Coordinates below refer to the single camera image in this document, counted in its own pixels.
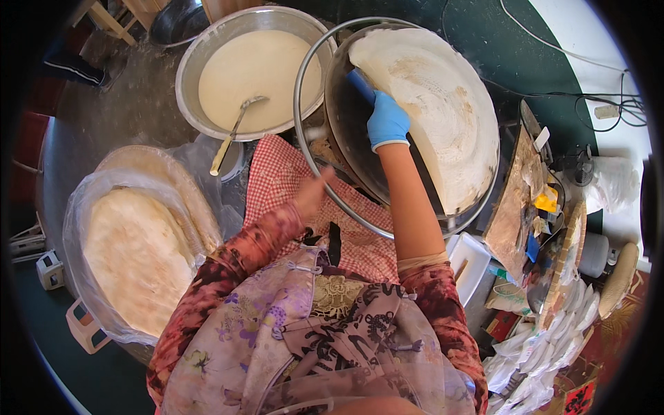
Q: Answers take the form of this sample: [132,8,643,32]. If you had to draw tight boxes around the person's left hand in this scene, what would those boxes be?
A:
[292,166,338,223]

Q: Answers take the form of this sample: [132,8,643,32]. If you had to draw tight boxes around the person's right hand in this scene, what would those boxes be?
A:
[366,90,412,152]

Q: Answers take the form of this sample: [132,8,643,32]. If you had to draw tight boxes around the blue handled scraper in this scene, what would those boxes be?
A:
[345,69,377,105]

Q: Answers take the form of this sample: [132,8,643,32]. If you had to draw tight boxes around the round dark griddle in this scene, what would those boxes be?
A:
[324,23,501,222]

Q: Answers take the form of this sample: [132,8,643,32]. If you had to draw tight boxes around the red checkered cloth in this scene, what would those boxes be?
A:
[243,134,401,284]

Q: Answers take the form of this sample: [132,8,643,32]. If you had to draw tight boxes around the thin white crepe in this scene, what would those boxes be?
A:
[348,27,501,216]

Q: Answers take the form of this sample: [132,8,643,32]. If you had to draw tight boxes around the crumpled clear plastic sheet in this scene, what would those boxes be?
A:
[166,133,251,240]

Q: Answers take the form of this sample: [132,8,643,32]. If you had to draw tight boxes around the white batter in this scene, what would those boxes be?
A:
[198,29,323,135]

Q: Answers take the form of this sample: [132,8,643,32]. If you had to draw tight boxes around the person's body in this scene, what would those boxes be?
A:
[147,228,488,415]

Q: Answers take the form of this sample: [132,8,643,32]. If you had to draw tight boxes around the large metal batter basin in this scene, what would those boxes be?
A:
[175,6,338,142]

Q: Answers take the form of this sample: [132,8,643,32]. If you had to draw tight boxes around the white rectangular tray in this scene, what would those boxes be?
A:
[446,232,492,308]

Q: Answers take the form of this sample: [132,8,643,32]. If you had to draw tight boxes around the worn wooden board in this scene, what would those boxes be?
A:
[482,124,546,282]

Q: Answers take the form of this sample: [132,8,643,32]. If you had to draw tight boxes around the yellow plastic item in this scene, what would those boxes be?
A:
[534,186,560,214]

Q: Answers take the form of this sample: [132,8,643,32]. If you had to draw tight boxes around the stack of cooked crepes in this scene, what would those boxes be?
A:
[83,187,199,339]

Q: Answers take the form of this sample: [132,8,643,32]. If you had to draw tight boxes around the small black fan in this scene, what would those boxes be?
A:
[563,145,596,188]

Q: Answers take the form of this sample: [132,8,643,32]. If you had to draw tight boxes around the black metal pan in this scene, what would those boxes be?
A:
[149,0,211,49]

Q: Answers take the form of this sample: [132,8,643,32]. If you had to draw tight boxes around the red box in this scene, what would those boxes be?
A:
[485,310,522,343]

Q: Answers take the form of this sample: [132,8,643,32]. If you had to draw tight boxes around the white plastic bag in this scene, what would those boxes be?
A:
[583,156,642,215]

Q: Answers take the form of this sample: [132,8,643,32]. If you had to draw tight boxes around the clear plastic bag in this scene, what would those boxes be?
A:
[62,167,225,347]

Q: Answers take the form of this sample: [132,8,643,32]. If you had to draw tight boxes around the white plastic jar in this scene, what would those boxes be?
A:
[577,232,611,279]

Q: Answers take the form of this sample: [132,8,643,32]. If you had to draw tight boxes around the wooden chair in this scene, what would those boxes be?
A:
[70,0,157,47]

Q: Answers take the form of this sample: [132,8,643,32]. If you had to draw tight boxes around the dark striped garment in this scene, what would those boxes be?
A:
[44,31,111,87]

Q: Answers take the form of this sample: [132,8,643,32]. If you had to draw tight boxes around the heap of white plastic bags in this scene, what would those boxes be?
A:
[482,280,603,415]

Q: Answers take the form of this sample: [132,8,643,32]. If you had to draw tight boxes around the small white plastic stool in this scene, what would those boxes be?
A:
[35,250,66,292]
[66,298,113,356]

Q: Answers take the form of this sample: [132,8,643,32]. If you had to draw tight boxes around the straw hat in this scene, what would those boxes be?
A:
[598,242,640,320]

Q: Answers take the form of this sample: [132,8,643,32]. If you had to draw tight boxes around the red paper ornament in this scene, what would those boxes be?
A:
[563,380,598,415]

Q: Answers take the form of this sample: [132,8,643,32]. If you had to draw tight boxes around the large metal ring basin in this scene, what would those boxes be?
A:
[293,17,502,241]

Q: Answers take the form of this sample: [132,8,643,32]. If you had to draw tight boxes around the metal ladle with pale handle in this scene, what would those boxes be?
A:
[210,95,270,177]

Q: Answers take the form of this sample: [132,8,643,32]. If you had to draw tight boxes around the white cable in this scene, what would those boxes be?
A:
[500,0,631,74]

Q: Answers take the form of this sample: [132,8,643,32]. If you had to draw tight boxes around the black cables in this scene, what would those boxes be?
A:
[480,70,648,133]

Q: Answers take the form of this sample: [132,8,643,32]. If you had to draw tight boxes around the white wire rack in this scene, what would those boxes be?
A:
[8,212,48,266]

